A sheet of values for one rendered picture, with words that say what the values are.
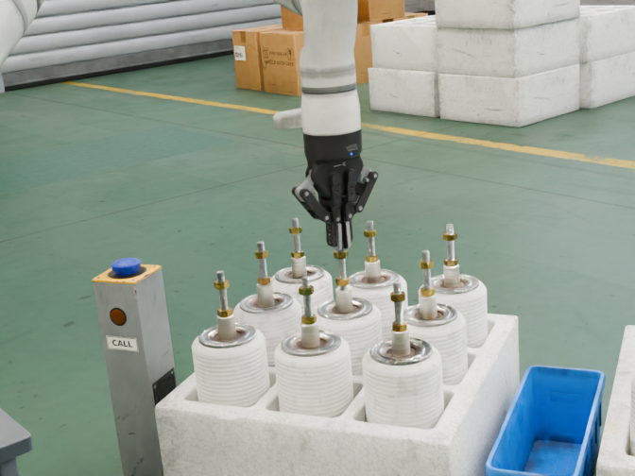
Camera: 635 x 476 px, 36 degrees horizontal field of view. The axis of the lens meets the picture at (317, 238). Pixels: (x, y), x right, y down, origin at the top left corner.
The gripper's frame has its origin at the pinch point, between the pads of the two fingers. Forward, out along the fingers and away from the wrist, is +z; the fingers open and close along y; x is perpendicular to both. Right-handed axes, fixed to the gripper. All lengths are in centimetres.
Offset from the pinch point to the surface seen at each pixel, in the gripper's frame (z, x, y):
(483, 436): 25.2, -18.7, 6.9
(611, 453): 17.5, -40.5, 4.4
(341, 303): 9.4, -0.6, -0.9
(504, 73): 17, 154, 194
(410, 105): 33, 204, 191
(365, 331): 12.3, -4.7, -0.4
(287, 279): 10.5, 15.6, 1.4
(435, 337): 11.7, -13.9, 3.6
